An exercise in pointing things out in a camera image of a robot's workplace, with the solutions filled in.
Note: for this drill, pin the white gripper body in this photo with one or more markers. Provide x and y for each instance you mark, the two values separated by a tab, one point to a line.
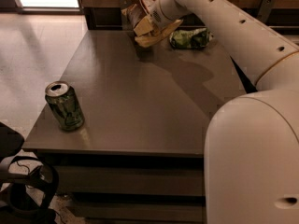
156	15

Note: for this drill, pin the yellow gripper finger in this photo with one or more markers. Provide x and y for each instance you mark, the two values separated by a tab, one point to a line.
144	26

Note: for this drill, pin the brown chip bag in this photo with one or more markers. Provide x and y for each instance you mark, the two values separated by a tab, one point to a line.
136	12

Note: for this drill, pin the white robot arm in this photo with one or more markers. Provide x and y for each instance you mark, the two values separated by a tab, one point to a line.
252	143

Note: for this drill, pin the green chip bag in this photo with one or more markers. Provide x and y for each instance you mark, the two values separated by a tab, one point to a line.
190	39

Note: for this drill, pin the green soda can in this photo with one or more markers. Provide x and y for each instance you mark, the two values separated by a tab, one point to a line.
63	103

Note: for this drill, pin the grey drawer cabinet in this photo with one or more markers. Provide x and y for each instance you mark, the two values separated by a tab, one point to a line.
143	109

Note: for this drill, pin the upper grey drawer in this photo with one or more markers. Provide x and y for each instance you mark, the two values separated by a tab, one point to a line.
166	182

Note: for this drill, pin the grey drawer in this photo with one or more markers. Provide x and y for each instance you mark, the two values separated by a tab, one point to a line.
138	212
166	182

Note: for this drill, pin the lower grey drawer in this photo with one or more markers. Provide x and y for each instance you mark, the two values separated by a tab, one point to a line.
138	212

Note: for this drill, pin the right metal bracket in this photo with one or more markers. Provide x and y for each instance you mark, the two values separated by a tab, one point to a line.
264	10

